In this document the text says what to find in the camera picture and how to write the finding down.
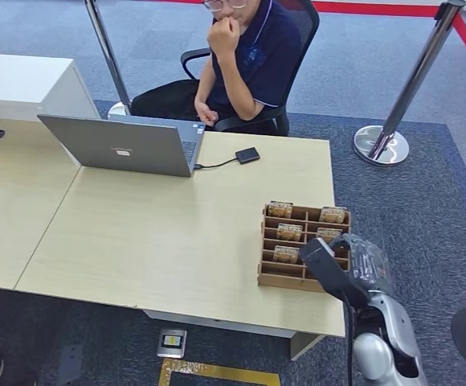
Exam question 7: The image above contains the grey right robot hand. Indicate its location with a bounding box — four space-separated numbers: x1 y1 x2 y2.
334 233 394 301

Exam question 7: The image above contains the brown hotel key card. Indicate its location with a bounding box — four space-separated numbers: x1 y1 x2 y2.
319 206 348 225
271 245 300 265
268 200 294 220
276 223 304 242
315 227 343 241

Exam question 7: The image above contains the wooden card holder box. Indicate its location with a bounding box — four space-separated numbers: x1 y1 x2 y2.
256 201 353 294

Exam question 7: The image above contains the person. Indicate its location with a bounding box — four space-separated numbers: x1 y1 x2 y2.
130 0 303 137

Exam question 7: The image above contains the person's right hand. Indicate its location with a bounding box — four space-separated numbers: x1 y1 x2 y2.
194 101 219 128

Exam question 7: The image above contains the person's hand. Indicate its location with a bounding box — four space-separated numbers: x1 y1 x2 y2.
194 101 219 128
207 15 241 58

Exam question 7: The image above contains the person's left hand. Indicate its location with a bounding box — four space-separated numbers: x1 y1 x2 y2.
207 15 241 58

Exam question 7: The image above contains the black external drive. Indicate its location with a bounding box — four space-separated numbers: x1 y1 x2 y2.
235 146 261 165

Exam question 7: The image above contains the chrome stanchion with round base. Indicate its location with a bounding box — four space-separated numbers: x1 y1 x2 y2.
353 0 466 168
83 0 134 120

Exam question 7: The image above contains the black office chair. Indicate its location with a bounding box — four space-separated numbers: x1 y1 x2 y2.
180 0 321 137

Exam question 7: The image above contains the long red barrier belt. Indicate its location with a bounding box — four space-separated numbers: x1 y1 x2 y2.
148 0 441 19

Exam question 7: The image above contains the silver floor socket box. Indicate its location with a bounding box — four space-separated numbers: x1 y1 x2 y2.
157 328 188 359

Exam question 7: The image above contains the grey laptop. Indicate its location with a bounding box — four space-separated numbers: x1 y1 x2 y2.
37 113 207 179

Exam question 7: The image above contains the dark floor plate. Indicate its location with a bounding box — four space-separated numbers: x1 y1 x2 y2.
57 344 85 386

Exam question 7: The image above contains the white cabinet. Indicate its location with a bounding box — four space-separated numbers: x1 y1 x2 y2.
0 52 101 123

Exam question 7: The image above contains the dark right wrist camera box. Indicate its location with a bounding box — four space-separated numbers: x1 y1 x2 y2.
298 237 369 311

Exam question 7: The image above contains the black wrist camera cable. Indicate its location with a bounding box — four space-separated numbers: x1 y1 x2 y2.
339 289 357 386

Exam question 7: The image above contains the black drive cable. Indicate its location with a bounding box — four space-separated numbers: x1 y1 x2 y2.
193 155 238 171

